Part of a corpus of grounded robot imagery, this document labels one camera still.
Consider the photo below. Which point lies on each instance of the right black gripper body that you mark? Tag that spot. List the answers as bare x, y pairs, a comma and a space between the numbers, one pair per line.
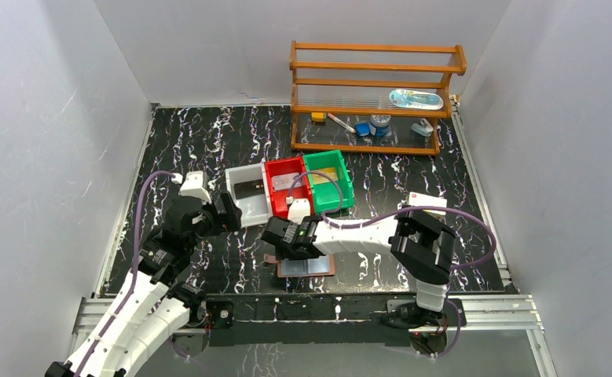
284, 252

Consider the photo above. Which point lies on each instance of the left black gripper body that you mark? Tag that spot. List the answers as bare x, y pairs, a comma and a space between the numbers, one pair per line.
229, 212

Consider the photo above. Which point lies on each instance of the black card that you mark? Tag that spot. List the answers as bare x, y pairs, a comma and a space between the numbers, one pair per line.
247, 189

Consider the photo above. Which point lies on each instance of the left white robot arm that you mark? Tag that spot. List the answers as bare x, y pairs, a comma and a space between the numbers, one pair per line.
152, 304

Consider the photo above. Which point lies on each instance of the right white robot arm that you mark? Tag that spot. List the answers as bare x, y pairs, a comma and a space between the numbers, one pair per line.
422, 244

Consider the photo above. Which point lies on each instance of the white silver card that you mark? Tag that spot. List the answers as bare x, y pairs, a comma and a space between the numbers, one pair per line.
283, 181

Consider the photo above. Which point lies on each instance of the white plastic bin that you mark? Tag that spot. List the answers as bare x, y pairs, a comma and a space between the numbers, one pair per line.
256, 210

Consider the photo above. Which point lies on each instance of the green plastic bin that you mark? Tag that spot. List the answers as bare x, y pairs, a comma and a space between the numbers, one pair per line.
325, 196

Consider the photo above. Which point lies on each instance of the red plastic bin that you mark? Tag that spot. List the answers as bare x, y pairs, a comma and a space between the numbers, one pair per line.
281, 166

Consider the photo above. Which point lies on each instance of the yellow small block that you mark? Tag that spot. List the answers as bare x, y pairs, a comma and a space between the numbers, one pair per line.
318, 117

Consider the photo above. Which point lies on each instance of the red white marker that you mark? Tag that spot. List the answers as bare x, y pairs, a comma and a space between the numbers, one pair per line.
344, 125

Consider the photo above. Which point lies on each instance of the white box red label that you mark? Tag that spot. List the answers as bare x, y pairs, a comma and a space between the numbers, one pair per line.
416, 199

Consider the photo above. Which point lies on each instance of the blue small block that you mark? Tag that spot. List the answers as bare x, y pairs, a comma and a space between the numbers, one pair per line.
362, 129

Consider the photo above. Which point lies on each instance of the wooden shelf rack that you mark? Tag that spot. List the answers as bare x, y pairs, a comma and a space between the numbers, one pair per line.
352, 81

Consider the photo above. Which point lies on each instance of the grey stapler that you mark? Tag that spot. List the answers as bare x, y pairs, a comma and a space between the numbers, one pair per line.
422, 128

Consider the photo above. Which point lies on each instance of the clear blister package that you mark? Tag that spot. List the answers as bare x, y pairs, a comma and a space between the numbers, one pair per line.
416, 100

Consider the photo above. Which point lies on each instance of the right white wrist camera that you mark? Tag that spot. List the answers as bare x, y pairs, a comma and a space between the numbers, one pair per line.
298, 210

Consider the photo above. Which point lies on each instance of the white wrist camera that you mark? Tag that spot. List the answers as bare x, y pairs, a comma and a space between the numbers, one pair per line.
195, 185
298, 210

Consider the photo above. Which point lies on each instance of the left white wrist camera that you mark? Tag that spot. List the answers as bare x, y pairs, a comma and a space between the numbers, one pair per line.
195, 185

